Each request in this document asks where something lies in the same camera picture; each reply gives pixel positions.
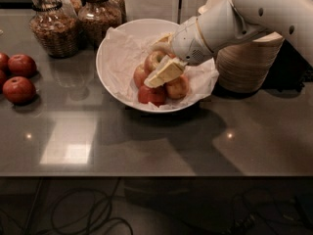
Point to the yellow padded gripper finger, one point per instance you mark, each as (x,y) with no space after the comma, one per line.
(163,44)
(167,70)

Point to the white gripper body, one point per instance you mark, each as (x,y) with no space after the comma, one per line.
(188,43)

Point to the yellow-red top apple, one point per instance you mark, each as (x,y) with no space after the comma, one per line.
(153,60)

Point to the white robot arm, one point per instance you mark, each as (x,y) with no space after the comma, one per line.
(231,22)

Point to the yellow apple right in bowl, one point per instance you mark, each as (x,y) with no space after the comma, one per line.
(177,88)

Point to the red apple left in bowl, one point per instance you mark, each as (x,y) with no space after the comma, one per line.
(139,75)

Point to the dark red front apple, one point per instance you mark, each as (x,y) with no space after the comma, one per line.
(156,96)

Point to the white bowl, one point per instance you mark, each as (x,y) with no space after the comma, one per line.
(143,28)

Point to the paper bowl stack front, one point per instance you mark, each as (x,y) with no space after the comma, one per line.
(243,68)

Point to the red apple on table back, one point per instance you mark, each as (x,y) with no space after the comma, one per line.
(22,65)

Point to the red apple on table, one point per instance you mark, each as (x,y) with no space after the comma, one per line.
(19,90)
(22,65)

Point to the red apple on table front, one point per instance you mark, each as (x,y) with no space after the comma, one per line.
(19,90)

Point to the red apple at left edge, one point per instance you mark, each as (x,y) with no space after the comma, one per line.
(4,58)

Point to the glass granola jar middle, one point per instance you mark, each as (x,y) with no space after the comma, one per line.
(97,16)

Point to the glass granola jar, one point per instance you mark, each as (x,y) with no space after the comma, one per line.
(55,30)
(97,16)

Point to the glass granola jar left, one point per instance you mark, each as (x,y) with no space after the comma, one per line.
(55,30)

